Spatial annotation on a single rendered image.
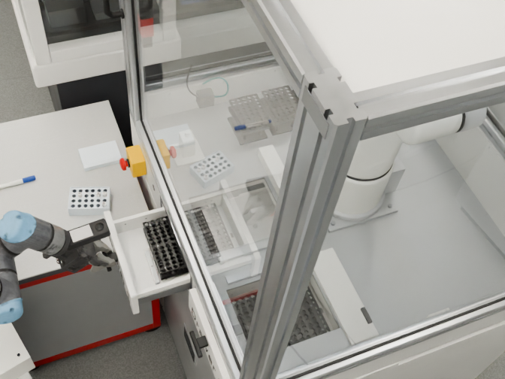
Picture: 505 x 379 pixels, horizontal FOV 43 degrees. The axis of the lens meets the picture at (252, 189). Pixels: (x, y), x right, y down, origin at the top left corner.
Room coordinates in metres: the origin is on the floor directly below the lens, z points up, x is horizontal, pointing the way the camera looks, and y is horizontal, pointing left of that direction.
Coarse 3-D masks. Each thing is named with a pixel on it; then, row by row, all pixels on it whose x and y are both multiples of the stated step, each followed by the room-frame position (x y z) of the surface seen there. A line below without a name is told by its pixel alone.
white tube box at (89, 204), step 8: (72, 192) 1.11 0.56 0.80; (88, 192) 1.12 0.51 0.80; (96, 192) 1.12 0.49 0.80; (72, 200) 1.08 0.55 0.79; (80, 200) 1.09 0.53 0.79; (88, 200) 1.08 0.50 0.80; (96, 200) 1.09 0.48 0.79; (104, 200) 1.10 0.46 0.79; (72, 208) 1.04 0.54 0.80; (80, 208) 1.05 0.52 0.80; (88, 208) 1.05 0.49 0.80; (96, 208) 1.06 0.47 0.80; (104, 208) 1.06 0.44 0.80
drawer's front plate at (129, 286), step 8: (104, 216) 0.96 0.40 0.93; (112, 224) 0.93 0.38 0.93; (112, 232) 0.91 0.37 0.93; (112, 240) 0.89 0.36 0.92; (112, 248) 0.91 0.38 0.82; (120, 248) 0.86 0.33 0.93; (120, 256) 0.83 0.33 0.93; (120, 264) 0.81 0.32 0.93; (128, 272) 0.79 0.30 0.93; (128, 280) 0.77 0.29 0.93; (128, 288) 0.75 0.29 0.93; (128, 296) 0.76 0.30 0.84; (136, 296) 0.73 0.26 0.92; (136, 304) 0.72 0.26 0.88; (136, 312) 0.72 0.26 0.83
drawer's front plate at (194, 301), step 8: (192, 296) 0.75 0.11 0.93; (192, 304) 0.74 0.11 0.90; (200, 304) 0.73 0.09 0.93; (192, 312) 0.74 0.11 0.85; (200, 312) 0.71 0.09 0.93; (200, 320) 0.69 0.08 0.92; (200, 328) 0.69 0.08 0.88; (208, 328) 0.67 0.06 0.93; (200, 336) 0.69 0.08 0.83; (208, 336) 0.65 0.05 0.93; (208, 344) 0.63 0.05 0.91; (216, 344) 0.63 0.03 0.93; (208, 352) 0.63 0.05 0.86; (216, 352) 0.61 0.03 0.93; (216, 360) 0.59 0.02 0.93; (216, 368) 0.58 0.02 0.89; (224, 368) 0.57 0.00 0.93; (216, 376) 0.57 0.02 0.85; (224, 376) 0.55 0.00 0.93
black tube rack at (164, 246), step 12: (156, 228) 0.96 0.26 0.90; (168, 228) 0.97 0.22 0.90; (156, 240) 0.92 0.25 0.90; (168, 240) 0.93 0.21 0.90; (168, 252) 0.89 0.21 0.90; (180, 252) 0.89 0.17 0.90; (156, 264) 0.86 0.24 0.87; (168, 264) 0.87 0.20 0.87; (180, 264) 0.86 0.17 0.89; (168, 276) 0.83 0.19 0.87
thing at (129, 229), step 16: (160, 208) 1.03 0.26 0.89; (128, 224) 0.97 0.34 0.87; (128, 240) 0.94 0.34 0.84; (144, 240) 0.95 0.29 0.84; (128, 256) 0.89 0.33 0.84; (144, 256) 0.90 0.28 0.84; (144, 272) 0.85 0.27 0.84; (144, 288) 0.80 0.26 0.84; (160, 288) 0.78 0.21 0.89; (176, 288) 0.80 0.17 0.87
